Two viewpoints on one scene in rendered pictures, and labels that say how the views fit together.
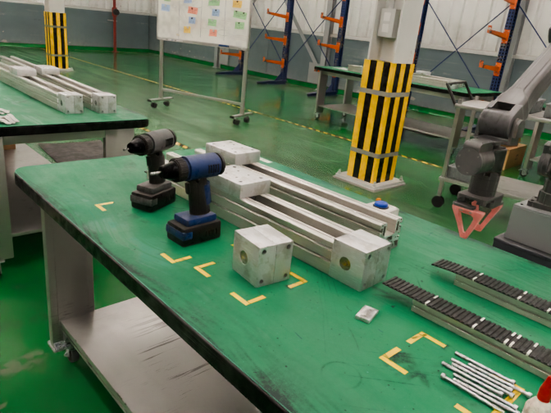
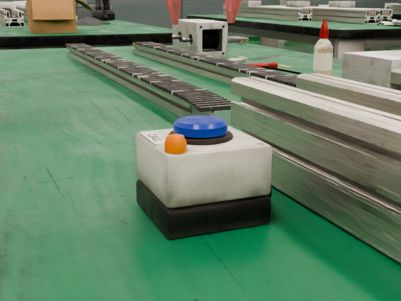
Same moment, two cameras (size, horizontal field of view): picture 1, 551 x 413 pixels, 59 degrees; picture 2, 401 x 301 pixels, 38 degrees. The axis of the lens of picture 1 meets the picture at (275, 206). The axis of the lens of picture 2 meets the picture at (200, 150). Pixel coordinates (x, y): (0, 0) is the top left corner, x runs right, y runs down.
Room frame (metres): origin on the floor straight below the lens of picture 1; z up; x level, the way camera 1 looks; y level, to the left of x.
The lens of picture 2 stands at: (1.74, -0.13, 0.94)
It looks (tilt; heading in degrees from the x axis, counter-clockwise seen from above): 15 degrees down; 204
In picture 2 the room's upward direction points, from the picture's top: straight up
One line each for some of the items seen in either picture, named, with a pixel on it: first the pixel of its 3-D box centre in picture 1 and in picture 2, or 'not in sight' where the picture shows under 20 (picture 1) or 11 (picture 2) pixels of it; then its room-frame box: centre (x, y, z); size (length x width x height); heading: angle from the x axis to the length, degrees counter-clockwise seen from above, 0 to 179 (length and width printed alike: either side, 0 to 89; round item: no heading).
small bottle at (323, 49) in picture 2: (539, 410); (323, 48); (0.56, -0.40, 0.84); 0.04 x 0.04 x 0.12
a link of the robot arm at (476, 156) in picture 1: (486, 144); not in sight; (1.01, -0.42, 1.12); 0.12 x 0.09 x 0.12; 133
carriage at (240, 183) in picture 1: (236, 185); not in sight; (1.33, 0.12, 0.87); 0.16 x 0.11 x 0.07; 46
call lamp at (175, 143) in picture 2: not in sight; (175, 142); (1.41, -0.31, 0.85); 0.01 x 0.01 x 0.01
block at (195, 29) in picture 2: not in sight; (200, 39); (0.28, -0.80, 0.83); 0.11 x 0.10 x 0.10; 137
